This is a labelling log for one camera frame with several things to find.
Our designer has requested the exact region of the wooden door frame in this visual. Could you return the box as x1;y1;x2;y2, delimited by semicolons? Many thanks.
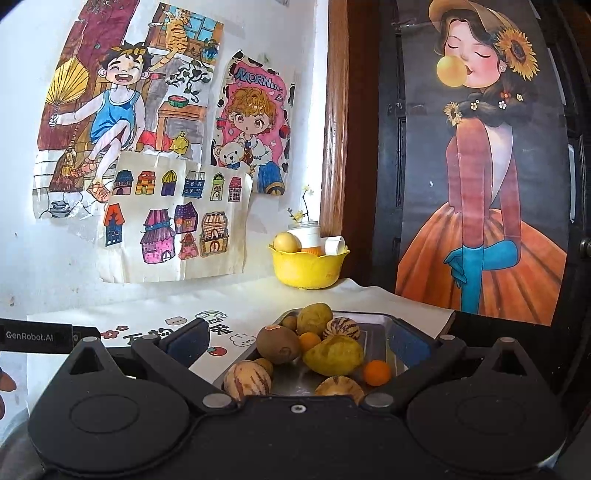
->
320;0;384;278

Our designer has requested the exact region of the large brown-green fruit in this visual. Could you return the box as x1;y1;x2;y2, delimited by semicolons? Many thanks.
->
296;302;334;336

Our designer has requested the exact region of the black door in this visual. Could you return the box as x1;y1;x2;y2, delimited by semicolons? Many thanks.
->
369;0;407;287

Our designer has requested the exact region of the yellow round fruit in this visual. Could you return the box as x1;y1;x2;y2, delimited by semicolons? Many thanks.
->
273;232;301;254

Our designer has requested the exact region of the child with teddy drawing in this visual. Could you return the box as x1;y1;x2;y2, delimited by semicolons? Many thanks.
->
210;50;296;197

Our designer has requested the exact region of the small yellow flower sprig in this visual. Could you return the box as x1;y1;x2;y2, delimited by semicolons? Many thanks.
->
287;185;312;224

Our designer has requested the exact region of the person's left hand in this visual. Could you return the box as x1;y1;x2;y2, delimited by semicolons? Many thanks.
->
0;368;17;418

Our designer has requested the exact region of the metal tray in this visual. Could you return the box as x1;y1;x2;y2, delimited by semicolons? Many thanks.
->
213;310;439;398

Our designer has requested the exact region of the boy with fan drawing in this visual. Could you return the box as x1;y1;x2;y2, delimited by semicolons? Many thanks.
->
31;0;225;220

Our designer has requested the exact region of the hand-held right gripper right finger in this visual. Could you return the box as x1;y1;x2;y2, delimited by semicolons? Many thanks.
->
360;318;539;414

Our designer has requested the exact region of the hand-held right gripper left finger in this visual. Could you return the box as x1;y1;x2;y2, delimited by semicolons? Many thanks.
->
59;318;238;414

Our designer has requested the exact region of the woman in orange dress poster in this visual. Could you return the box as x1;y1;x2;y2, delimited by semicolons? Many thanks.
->
394;0;571;326

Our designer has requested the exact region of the yellow scalloped bowl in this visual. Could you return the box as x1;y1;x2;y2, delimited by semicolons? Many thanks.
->
269;244;350;290

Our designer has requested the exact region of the striped pepino melon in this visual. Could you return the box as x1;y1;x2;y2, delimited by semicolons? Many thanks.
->
224;361;272;401
314;375;365;397
322;317;360;342

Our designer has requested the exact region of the white printed tablecloth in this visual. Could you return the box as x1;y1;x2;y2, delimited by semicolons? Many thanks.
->
25;277;455;416

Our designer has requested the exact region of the brown kiwi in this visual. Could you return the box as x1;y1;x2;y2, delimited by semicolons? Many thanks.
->
256;324;301;365

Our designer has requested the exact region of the colourful houses drawing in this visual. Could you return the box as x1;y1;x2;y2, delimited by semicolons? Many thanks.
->
98;152;254;284

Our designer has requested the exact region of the yellow-green pear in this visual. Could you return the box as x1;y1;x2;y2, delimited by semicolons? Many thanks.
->
302;335;365;377

